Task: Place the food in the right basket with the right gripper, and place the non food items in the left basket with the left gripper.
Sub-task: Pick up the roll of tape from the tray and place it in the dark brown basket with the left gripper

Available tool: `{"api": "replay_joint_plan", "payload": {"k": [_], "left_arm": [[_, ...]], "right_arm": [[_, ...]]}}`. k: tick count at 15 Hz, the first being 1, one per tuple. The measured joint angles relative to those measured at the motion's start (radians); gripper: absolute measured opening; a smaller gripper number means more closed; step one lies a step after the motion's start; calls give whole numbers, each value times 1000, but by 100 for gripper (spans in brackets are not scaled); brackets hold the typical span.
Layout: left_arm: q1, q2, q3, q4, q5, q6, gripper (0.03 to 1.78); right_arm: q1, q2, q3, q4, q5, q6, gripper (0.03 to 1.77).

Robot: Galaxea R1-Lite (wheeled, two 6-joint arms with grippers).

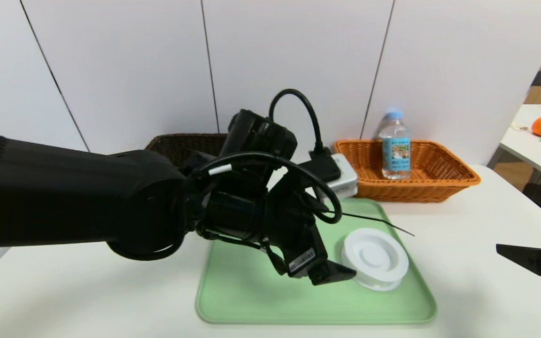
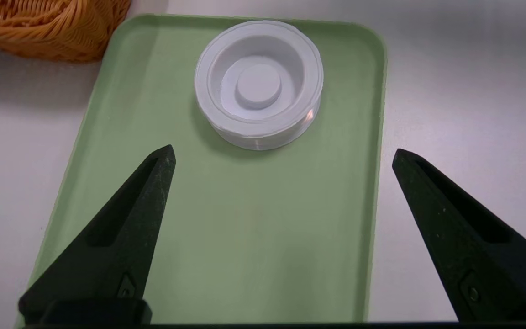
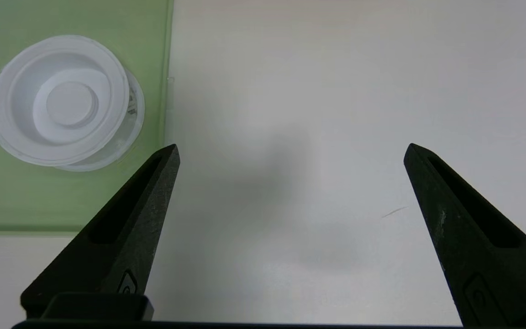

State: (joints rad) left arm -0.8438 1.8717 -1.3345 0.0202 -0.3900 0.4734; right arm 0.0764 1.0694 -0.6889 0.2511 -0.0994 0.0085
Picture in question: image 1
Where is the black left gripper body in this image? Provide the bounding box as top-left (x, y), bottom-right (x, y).
top-left (261, 191), bottom-right (329, 279)

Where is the round white plastic container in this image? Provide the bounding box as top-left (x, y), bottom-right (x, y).
top-left (341, 228), bottom-right (410, 292)

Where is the clear water bottle blue cap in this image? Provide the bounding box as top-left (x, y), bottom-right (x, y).
top-left (378, 111), bottom-right (412, 180)

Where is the orange wicker basket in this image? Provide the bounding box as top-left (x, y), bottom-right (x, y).
top-left (334, 139), bottom-right (482, 203)

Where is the dark brown wicker basket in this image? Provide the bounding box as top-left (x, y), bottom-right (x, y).
top-left (145, 133), bottom-right (230, 166)

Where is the light green plastic tray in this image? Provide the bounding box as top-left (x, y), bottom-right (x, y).
top-left (196, 198), bottom-right (438, 324)

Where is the white background table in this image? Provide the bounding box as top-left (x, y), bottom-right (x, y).
top-left (500, 104), bottom-right (541, 184)

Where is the thin black cable tie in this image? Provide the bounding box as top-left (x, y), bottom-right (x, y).
top-left (334, 211), bottom-right (415, 237)

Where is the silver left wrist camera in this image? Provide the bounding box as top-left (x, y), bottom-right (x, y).
top-left (320, 154), bottom-right (359, 199)

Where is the thick black camera cable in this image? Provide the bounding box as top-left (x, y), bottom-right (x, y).
top-left (188, 89), bottom-right (343, 225)

